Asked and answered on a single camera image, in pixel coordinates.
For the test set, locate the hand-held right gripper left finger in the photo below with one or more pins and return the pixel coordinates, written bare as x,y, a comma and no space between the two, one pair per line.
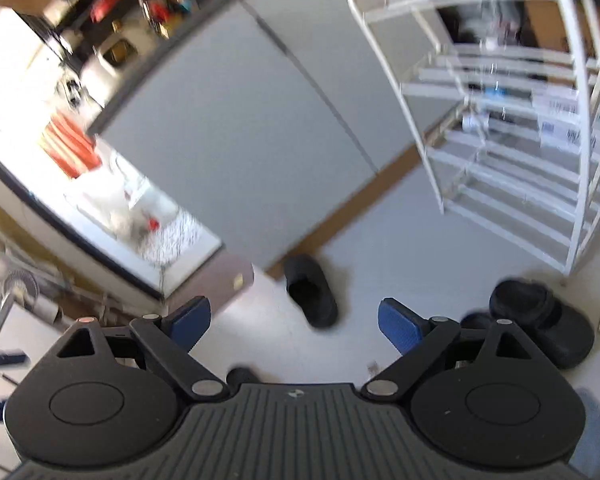
190,322

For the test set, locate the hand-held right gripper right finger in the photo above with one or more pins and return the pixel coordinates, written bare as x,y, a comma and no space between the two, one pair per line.
400,325

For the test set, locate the black buckle clog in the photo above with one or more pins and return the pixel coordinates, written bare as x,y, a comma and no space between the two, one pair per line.
312,300

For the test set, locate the white shoe rack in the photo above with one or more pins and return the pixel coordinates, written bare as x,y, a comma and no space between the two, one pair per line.
575,250

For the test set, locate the brown door mat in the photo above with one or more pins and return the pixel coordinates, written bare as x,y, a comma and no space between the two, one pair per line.
215,280

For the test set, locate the white standing fan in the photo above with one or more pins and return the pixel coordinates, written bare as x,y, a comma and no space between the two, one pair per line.
20,285

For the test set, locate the orange striped towel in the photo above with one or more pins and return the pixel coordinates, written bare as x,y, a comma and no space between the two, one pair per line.
72,147

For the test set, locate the person's leg in jeans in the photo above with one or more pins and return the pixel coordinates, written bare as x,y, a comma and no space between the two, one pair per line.
597,435

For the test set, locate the clear water jug blue label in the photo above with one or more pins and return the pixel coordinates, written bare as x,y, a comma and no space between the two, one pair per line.
495,94

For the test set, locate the white printed carton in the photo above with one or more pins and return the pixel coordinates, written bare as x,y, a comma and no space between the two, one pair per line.
555,120

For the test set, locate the black door frame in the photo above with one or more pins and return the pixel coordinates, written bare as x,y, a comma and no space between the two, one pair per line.
80,240

